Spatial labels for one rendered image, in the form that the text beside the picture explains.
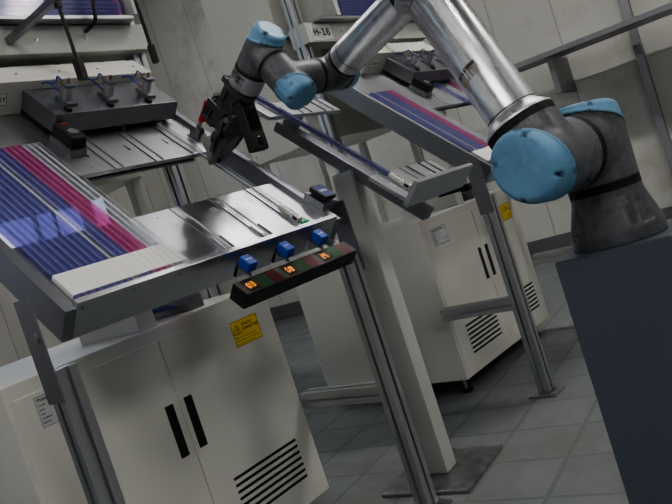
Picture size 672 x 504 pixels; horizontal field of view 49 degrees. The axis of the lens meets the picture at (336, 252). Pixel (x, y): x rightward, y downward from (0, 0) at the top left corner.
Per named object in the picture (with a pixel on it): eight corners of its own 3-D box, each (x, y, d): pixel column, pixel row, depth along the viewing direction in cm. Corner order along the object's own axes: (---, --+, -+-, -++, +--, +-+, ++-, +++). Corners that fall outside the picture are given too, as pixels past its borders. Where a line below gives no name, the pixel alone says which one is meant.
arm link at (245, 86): (273, 81, 160) (247, 84, 153) (265, 98, 162) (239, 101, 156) (252, 60, 162) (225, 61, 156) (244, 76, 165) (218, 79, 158)
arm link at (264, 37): (269, 41, 147) (246, 15, 150) (249, 85, 153) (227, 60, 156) (297, 42, 152) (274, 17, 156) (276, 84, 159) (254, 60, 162)
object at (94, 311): (328, 243, 167) (337, 216, 163) (73, 339, 117) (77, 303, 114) (324, 240, 167) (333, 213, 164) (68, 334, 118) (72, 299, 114)
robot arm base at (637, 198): (672, 219, 124) (656, 163, 123) (662, 236, 111) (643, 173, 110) (584, 240, 132) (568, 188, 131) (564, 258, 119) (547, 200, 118)
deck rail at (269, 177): (333, 241, 168) (341, 218, 165) (328, 243, 167) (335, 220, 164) (141, 110, 200) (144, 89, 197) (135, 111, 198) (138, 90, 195)
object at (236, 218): (327, 230, 166) (331, 218, 164) (70, 322, 117) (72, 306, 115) (269, 191, 174) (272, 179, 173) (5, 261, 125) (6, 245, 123)
